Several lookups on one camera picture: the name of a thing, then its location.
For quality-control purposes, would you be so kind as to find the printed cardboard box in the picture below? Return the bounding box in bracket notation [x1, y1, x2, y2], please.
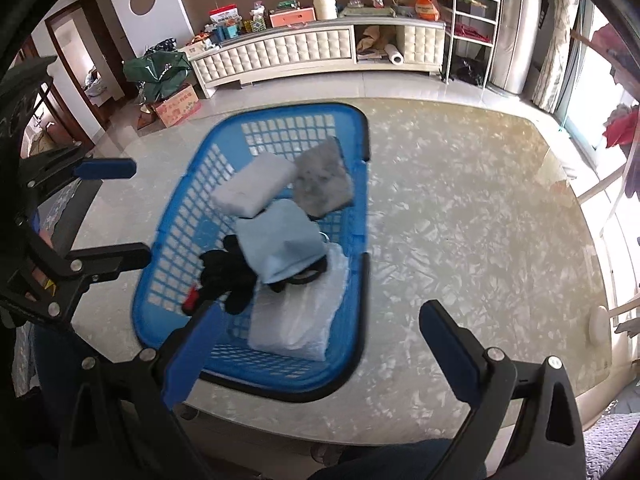
[152, 84, 203, 129]

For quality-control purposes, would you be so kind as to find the white metal rack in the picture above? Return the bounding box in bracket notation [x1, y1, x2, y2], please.
[434, 0, 503, 89]

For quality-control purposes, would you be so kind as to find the patterned curtain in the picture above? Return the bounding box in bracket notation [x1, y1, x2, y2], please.
[530, 0, 582, 114]

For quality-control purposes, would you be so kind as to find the white tufted tv cabinet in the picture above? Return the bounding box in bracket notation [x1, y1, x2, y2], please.
[190, 17, 447, 99]

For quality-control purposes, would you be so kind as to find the white lace cloth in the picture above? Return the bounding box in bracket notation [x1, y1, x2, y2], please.
[247, 242, 348, 361]

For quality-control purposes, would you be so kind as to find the black plastic bag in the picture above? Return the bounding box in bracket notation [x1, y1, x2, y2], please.
[456, 59, 486, 87]

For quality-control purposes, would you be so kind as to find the green cushion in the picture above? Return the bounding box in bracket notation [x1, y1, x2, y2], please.
[340, 6, 394, 20]

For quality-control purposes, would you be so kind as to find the white floor air conditioner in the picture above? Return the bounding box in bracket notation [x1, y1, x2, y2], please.
[490, 0, 544, 94]

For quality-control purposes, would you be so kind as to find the white round disc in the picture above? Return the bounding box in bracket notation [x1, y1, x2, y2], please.
[586, 306, 611, 343]

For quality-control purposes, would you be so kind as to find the light blue cloth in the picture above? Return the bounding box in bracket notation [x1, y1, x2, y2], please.
[235, 199, 327, 285]

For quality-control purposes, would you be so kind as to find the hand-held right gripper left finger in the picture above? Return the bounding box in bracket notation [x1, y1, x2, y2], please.
[57, 297, 228, 480]

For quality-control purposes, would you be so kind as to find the grey cloth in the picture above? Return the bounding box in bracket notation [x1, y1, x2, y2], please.
[291, 136, 356, 218]

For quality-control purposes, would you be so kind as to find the brown wooden door frame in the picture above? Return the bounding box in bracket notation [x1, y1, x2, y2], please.
[46, 0, 137, 128]

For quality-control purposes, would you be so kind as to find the blue plastic basket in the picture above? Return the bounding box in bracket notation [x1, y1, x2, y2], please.
[131, 102, 372, 403]

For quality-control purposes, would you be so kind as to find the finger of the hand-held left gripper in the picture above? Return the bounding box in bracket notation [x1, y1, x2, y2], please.
[30, 242, 152, 311]
[20, 142, 137, 188]

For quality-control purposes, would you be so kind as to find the patterned sofa cover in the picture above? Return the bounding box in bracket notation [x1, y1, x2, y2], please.
[582, 412, 640, 480]

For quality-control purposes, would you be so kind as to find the brown paper bag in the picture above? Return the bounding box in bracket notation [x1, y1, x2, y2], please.
[361, 25, 396, 56]

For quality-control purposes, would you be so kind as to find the red and white snack bag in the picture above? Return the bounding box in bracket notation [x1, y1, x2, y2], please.
[209, 6, 240, 28]

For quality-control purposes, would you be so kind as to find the pink storage box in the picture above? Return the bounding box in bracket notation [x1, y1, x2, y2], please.
[270, 7, 317, 29]

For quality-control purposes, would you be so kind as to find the black plush toy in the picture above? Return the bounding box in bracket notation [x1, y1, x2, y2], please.
[182, 235, 331, 317]

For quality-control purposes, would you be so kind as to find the red hanging garment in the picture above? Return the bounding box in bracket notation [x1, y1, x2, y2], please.
[602, 105, 640, 150]

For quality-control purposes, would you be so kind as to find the green plastic bag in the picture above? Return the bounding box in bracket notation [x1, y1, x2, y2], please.
[123, 47, 194, 104]

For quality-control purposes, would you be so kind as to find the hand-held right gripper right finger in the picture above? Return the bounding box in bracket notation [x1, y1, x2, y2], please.
[419, 300, 586, 480]

